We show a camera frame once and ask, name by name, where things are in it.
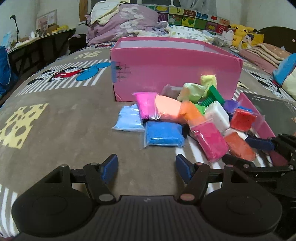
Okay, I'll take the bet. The red clay bag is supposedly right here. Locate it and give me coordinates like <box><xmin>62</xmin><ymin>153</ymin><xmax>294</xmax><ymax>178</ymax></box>
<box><xmin>230</xmin><ymin>109</ymin><xmax>256</xmax><ymax>132</ymax></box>

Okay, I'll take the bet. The cream towel on duvet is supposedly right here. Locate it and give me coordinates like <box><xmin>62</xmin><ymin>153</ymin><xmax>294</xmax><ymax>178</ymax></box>
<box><xmin>90</xmin><ymin>0</ymin><xmax>130</xmax><ymax>25</ymax></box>

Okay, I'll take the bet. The brown clay bag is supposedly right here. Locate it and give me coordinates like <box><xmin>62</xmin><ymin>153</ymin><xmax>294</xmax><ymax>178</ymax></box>
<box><xmin>161</xmin><ymin>84</ymin><xmax>182</xmax><ymax>99</ymax></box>

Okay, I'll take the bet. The pale yellow clay bag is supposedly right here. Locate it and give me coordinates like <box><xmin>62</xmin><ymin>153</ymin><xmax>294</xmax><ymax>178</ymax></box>
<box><xmin>200</xmin><ymin>75</ymin><xmax>217</xmax><ymax>88</ymax></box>

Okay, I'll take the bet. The blue fabric bag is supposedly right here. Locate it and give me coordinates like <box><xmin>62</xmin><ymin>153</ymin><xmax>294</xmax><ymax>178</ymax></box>
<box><xmin>0</xmin><ymin>46</ymin><xmax>18</xmax><ymax>98</ymax></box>

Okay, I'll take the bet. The folded striped pink blanket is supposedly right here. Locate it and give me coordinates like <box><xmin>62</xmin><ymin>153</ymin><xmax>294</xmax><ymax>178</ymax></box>
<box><xmin>239</xmin><ymin>43</ymin><xmax>291</xmax><ymax>74</ymax></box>

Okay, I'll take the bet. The cream pillow with blue trim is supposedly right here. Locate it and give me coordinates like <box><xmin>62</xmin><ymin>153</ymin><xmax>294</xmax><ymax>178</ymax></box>
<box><xmin>273</xmin><ymin>53</ymin><xmax>296</xmax><ymax>99</ymax></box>

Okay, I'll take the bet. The purple floral duvet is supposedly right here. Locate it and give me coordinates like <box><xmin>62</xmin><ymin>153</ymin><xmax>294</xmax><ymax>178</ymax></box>
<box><xmin>86</xmin><ymin>4</ymin><xmax>161</xmax><ymax>46</ymax></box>

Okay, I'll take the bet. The pink cardboard storage box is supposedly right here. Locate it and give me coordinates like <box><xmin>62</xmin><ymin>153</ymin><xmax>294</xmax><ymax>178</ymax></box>
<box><xmin>110</xmin><ymin>37</ymin><xmax>243</xmax><ymax>102</ymax></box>

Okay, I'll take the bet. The colourful alphabet foam mat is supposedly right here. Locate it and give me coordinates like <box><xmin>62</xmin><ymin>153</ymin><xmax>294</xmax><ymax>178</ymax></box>
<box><xmin>145</xmin><ymin>4</ymin><xmax>230</xmax><ymax>35</ymax></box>

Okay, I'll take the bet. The Mickey Mouse bed sheet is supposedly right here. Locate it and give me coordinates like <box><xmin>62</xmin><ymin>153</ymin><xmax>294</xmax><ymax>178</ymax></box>
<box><xmin>1</xmin><ymin>50</ymin><xmax>295</xmax><ymax>240</ymax></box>

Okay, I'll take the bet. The light green clay bag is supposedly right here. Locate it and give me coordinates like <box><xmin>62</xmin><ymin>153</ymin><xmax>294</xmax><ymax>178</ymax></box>
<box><xmin>177</xmin><ymin>83</ymin><xmax>207</xmax><ymax>103</ymax></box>

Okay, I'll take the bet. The white clay bag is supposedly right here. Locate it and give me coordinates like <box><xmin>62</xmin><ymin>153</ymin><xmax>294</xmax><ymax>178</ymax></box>
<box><xmin>204</xmin><ymin>101</ymin><xmax>230</xmax><ymax>133</ymax></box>

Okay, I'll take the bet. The orange clay bag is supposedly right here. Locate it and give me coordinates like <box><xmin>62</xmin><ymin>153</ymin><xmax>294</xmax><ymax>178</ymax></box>
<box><xmin>179</xmin><ymin>100</ymin><xmax>206</xmax><ymax>126</ymax></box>

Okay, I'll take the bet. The purple clay bag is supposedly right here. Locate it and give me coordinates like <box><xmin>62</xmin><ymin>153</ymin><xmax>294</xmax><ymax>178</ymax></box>
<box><xmin>223</xmin><ymin>99</ymin><xmax>240</xmax><ymax>114</ymax></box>

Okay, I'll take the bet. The white leaf print blanket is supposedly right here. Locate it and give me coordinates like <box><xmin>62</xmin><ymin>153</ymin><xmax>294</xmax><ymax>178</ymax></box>
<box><xmin>133</xmin><ymin>26</ymin><xmax>214</xmax><ymax>43</ymax></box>

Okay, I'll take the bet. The light blue clay bag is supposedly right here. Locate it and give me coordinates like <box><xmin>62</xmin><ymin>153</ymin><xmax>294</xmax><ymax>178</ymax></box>
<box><xmin>112</xmin><ymin>104</ymin><xmax>145</xmax><ymax>132</ymax></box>

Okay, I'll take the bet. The magenta clay bag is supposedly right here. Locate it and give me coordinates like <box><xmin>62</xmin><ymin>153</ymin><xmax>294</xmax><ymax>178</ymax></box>
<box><xmin>133</xmin><ymin>92</ymin><xmax>159</xmax><ymax>120</ymax></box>

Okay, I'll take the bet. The red-orange clay bag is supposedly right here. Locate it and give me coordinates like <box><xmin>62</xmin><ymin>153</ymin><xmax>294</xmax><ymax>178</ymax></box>
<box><xmin>224</xmin><ymin>132</ymin><xmax>256</xmax><ymax>162</ymax></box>

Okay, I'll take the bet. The dark wooden desk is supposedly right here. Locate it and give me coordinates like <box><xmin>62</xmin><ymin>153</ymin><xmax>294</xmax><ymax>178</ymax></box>
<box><xmin>8</xmin><ymin>28</ymin><xmax>76</xmax><ymax>77</ymax></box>

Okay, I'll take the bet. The yellow Pikachu plush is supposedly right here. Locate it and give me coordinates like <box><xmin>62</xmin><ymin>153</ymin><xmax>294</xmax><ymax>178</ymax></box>
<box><xmin>228</xmin><ymin>24</ymin><xmax>264</xmax><ymax>49</ymax></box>

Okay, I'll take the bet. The peach clay bag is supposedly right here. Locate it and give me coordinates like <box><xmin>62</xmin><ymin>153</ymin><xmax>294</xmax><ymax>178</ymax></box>
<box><xmin>155</xmin><ymin>95</ymin><xmax>181</xmax><ymax>122</ymax></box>

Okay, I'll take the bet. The hot pink clay bag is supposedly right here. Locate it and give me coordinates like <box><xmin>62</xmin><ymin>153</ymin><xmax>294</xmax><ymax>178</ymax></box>
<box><xmin>190</xmin><ymin>121</ymin><xmax>229</xmax><ymax>163</ymax></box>

